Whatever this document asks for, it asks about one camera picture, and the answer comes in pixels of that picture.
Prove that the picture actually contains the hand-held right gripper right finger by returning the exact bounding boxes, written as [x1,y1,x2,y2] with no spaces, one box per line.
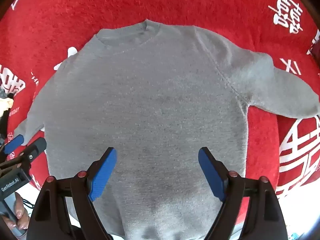
[198,147,288,240]

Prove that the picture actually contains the person's left hand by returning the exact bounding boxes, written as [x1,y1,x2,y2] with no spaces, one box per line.
[1,192,30,230]

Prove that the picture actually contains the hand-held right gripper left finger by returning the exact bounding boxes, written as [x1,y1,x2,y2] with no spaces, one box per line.
[26,147,117,240]

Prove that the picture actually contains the red printed blanket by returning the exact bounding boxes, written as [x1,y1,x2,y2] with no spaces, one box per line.
[0,0,320,240]

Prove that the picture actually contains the black cloth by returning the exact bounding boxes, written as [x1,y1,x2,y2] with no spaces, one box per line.
[0,93,15,140]

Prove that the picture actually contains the grey sweater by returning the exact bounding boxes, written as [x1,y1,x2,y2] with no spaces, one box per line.
[14,19,320,240]

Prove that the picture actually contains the cream cloth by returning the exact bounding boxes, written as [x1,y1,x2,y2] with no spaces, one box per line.
[0,97,14,112]

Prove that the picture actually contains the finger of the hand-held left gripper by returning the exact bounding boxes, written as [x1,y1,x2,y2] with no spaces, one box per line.
[0,137,47,178]
[0,134,25,155]

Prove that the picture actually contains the black cable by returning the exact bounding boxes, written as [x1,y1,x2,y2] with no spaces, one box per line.
[22,199,36,210]

